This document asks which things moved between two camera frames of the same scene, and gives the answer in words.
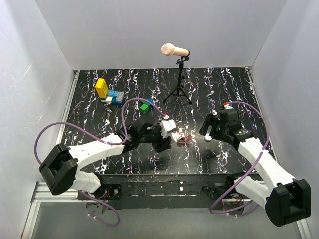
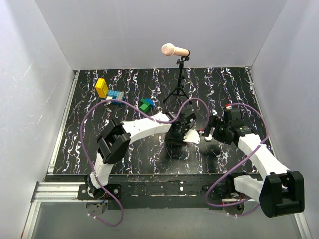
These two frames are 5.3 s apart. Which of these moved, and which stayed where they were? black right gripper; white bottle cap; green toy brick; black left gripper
Moved: black left gripper
Stayed: white bottle cap; black right gripper; green toy brick
